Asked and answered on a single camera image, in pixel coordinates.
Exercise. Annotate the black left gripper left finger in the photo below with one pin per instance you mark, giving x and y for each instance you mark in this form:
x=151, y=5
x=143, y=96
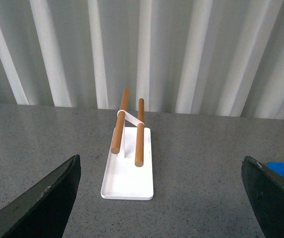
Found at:
x=43, y=210

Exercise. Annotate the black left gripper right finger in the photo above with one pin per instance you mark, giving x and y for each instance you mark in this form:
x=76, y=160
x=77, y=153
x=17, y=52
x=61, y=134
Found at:
x=265, y=191

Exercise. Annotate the white rack with wooden bars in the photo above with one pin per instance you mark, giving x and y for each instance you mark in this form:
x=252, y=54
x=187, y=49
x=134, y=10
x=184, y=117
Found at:
x=128, y=174

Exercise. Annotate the white pleated curtain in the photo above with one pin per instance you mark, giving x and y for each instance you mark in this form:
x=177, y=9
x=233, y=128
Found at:
x=211, y=57

